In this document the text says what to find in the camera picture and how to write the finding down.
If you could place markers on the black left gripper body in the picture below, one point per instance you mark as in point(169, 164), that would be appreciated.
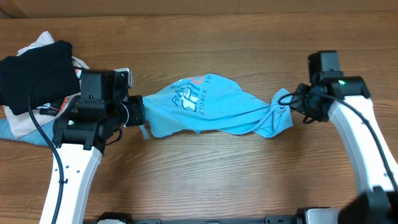
point(135, 114)

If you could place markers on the beige folded garment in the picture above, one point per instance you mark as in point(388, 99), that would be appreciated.
point(22, 125)

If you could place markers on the black folded garment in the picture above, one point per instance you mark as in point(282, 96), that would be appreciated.
point(38, 76)

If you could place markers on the light blue printed t-shirt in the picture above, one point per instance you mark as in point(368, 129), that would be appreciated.
point(212, 102)

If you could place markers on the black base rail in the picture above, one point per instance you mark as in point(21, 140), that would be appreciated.
point(125, 218)

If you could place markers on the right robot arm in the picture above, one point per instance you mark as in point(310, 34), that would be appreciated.
point(346, 102)

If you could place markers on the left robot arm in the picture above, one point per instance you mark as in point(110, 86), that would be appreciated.
point(80, 135)

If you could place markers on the blue denim jeans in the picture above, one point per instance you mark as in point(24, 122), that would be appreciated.
point(34, 137)

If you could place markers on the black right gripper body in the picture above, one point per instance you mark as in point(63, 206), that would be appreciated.
point(303, 102)

